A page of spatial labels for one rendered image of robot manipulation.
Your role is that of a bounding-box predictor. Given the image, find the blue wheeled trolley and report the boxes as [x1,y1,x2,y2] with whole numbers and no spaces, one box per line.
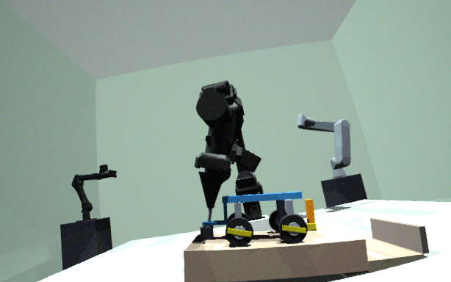
[203,192,308,247]

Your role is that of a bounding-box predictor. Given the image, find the tan wooden ramp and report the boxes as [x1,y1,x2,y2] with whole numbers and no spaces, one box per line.
[184,218,429,282]

